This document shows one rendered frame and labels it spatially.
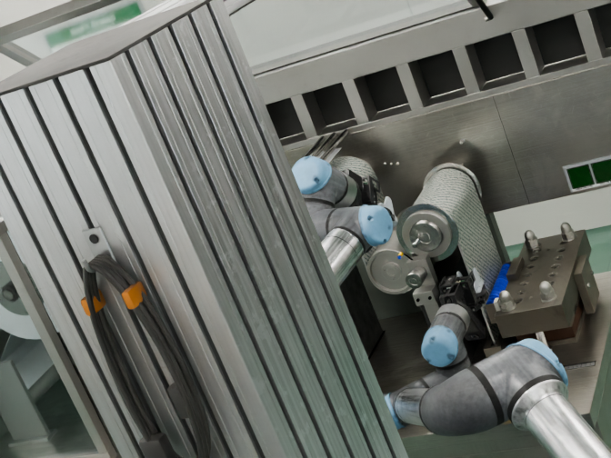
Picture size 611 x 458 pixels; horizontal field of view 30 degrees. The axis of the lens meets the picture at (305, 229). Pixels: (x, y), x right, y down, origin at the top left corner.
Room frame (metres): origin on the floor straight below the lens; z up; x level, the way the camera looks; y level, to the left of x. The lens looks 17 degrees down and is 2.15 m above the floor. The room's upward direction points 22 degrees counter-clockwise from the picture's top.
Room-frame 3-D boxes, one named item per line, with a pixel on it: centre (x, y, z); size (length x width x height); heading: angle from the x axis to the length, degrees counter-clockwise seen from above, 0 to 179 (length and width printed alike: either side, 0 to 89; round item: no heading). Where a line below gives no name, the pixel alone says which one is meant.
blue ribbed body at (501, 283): (2.55, -0.39, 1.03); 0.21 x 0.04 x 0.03; 152
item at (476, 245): (2.56, -0.37, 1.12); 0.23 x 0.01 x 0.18; 152
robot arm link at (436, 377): (2.21, -0.17, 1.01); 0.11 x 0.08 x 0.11; 100
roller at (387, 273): (2.65, -0.21, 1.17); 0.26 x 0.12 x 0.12; 152
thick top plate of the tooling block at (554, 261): (2.54, -0.49, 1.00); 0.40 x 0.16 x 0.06; 152
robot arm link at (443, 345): (2.22, -0.18, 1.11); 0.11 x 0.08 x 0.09; 152
